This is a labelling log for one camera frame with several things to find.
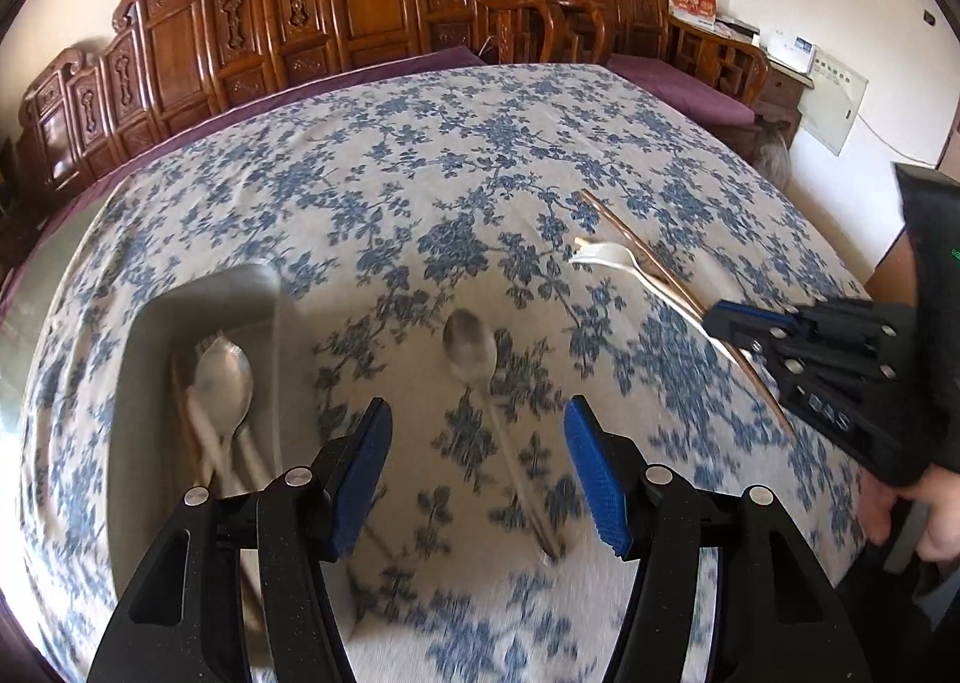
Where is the pale chopstick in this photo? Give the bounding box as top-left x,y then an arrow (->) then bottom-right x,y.
171,351 -> 206,486

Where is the small silver metal spoon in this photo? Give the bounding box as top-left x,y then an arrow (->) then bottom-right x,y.
192,334 -> 270,491

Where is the large silver metal spoon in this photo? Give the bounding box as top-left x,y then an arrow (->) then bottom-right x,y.
443,308 -> 565,563

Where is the person's right hand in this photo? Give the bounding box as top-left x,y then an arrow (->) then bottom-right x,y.
854,460 -> 960,565

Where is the white plastic fork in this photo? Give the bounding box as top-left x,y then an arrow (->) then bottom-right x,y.
569,238 -> 745,366

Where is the rectangular metal utensil box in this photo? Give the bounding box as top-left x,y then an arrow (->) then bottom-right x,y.
104,262 -> 332,683

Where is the wooden chopstick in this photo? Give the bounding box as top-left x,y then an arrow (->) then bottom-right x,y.
571,189 -> 796,440

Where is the purple seat cushion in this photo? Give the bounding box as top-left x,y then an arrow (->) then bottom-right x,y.
605,53 -> 755,128

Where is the wooden side cabinet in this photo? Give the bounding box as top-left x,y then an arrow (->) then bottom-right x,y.
754,61 -> 814,147

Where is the blue floral tablecloth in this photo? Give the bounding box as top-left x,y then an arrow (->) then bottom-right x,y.
18,66 -> 862,681

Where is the white telephone device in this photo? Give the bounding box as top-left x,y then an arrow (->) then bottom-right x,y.
765,30 -> 817,74

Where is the red printed box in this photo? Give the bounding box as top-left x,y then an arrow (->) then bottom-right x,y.
667,0 -> 718,29

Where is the carved wooden sofa bench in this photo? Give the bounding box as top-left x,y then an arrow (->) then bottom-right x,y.
14,0 -> 557,194

